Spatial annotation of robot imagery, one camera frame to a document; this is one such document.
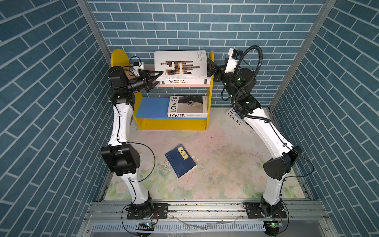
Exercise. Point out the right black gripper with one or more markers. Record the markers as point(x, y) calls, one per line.
point(216, 70)

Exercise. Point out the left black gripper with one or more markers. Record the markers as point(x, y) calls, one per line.
point(145, 82)

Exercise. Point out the Heritage Cultural book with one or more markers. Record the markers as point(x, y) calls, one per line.
point(184, 81)

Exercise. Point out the white brown-pattern book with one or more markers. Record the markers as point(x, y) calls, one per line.
point(186, 63)

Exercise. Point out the white LOVER book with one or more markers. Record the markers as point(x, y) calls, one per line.
point(188, 107)

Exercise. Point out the navy blue book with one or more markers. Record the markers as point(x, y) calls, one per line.
point(180, 160)

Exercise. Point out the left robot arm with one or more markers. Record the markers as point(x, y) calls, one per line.
point(119, 155)

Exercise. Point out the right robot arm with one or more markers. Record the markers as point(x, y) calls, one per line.
point(238, 82)

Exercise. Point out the yellow pink blue bookshelf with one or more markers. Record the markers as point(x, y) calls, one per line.
point(150, 109)

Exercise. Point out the white LOEWE book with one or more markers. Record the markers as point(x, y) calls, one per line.
point(238, 121)

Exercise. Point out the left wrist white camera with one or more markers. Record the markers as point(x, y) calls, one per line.
point(137, 68)

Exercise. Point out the wrist white camera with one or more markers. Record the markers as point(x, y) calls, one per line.
point(233, 60)
point(137, 68)

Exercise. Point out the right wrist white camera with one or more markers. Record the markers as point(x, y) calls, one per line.
point(233, 60)

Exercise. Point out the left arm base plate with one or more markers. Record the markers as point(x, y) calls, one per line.
point(147, 211)

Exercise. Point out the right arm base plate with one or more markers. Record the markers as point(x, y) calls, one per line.
point(265, 210)

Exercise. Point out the aluminium front rail frame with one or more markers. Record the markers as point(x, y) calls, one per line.
point(204, 218)

